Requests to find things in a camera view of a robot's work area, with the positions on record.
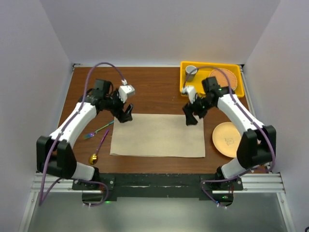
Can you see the gold purple spoon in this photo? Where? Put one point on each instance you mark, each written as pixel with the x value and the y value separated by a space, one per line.
pixel 94 157

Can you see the orange woven coaster plate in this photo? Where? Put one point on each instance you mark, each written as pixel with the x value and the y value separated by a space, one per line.
pixel 221 75

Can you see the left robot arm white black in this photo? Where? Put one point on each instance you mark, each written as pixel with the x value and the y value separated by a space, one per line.
pixel 55 152

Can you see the beige cloth napkin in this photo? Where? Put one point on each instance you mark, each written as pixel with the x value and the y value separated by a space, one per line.
pixel 158 135

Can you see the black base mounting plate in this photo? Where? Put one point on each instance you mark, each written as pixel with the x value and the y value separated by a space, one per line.
pixel 159 186

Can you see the iridescent fork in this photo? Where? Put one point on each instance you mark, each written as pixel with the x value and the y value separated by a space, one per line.
pixel 92 134

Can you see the grey ceramic mug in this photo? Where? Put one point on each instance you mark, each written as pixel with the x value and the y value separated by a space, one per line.
pixel 190 73

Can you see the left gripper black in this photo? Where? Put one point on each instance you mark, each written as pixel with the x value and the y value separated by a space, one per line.
pixel 122 116

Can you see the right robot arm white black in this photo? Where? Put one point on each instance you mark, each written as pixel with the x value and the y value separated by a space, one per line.
pixel 258 142

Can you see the golden round plate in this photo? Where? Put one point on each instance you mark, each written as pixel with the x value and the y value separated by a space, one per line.
pixel 226 139

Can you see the aluminium frame rail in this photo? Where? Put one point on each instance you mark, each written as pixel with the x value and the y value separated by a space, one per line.
pixel 260 207

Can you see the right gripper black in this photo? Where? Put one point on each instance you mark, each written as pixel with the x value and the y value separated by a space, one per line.
pixel 189 108

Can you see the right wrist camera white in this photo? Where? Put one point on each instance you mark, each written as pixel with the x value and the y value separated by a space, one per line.
pixel 190 92

